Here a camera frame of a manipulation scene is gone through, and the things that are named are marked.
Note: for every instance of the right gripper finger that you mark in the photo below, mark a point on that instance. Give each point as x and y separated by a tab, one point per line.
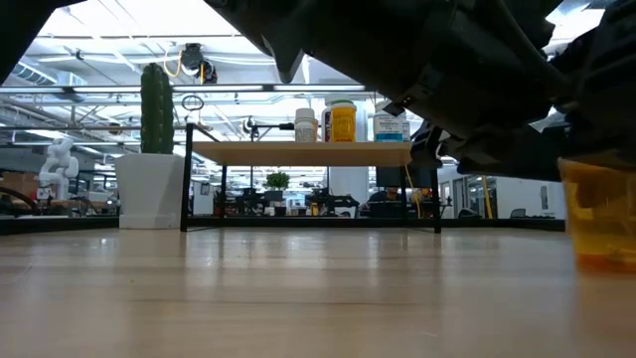
428	146
512	154

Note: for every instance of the white bottle blue label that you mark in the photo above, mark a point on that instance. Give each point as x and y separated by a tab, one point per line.
387	126

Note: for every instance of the translucent white pill bottle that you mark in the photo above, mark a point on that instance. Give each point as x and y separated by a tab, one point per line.
304	126

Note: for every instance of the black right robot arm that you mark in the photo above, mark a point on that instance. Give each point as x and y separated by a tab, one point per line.
606	99

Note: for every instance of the black monitor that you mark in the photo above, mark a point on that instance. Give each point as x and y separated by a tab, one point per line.
392	176

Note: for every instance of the person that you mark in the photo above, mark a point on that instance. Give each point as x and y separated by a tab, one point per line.
387	199

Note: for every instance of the small green potted plant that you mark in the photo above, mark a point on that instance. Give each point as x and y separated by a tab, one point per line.
277	181

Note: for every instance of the green cactus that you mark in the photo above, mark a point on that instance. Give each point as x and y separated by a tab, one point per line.
156	114

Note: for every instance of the white hexagonal plant pot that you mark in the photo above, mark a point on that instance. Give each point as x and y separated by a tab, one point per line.
149	194

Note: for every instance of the wooden shelf black metal frame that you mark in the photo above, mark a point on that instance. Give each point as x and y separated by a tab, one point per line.
298	154

